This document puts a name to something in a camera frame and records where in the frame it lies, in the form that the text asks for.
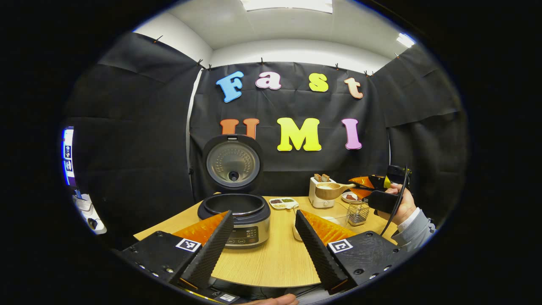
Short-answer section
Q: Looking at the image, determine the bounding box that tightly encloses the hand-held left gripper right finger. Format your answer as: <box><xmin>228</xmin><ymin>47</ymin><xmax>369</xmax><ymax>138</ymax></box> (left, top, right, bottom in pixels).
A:
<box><xmin>295</xmin><ymin>209</ymin><xmax>407</xmax><ymax>295</ymax></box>

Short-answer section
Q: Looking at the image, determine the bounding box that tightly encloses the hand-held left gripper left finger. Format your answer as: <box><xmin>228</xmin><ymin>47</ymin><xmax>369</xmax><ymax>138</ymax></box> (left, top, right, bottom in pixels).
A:
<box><xmin>112</xmin><ymin>211</ymin><xmax>234</xmax><ymax>291</ymax></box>

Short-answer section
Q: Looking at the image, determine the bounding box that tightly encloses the metal wire chopstick holder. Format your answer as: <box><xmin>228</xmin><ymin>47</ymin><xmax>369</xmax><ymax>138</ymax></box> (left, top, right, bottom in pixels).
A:
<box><xmin>347</xmin><ymin>202</ymin><xmax>370</xmax><ymax>226</ymax></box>

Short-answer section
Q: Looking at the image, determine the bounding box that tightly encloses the wooden spoon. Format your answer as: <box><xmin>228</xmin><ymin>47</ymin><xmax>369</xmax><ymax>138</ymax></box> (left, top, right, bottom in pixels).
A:
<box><xmin>315</xmin><ymin>182</ymin><xmax>357</xmax><ymax>200</ymax></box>

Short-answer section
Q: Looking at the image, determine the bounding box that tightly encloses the clear container of white rice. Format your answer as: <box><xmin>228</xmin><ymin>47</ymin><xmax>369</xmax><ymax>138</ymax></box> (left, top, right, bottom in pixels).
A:
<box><xmin>292</xmin><ymin>205</ymin><xmax>352</xmax><ymax>242</ymax></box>

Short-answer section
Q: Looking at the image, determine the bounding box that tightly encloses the dark grey rice cooker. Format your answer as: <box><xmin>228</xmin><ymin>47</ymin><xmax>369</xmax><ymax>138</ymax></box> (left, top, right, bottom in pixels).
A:
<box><xmin>197</xmin><ymin>134</ymin><xmax>271</xmax><ymax>249</ymax></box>

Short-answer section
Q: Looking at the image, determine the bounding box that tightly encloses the white toaster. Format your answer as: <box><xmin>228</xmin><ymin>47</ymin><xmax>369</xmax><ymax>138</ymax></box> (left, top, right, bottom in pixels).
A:
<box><xmin>309</xmin><ymin>176</ymin><xmax>337</xmax><ymax>209</ymax></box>

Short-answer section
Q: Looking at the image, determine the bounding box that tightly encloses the white compartment tray of grains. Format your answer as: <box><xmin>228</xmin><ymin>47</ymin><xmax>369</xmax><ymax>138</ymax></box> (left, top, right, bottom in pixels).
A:
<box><xmin>269</xmin><ymin>197</ymin><xmax>299</xmax><ymax>211</ymax></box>

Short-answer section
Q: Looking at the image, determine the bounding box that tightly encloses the black backdrop cloth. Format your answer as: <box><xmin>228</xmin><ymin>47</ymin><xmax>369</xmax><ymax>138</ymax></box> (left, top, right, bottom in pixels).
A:
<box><xmin>64</xmin><ymin>32</ymin><xmax>468</xmax><ymax>250</ymax></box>

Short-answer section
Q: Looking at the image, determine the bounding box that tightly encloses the computer monitor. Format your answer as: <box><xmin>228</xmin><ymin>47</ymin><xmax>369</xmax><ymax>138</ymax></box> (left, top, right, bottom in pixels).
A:
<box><xmin>62</xmin><ymin>126</ymin><xmax>77</xmax><ymax>188</ymax></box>

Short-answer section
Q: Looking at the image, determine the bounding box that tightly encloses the large ceiling light panel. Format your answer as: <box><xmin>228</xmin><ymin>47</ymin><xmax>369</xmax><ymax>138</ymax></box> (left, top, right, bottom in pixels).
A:
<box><xmin>241</xmin><ymin>0</ymin><xmax>333</xmax><ymax>13</ymax></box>

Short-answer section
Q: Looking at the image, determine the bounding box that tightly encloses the black cable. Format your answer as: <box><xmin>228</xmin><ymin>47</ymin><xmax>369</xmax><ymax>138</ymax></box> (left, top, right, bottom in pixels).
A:
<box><xmin>380</xmin><ymin>164</ymin><xmax>410</xmax><ymax>236</ymax></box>

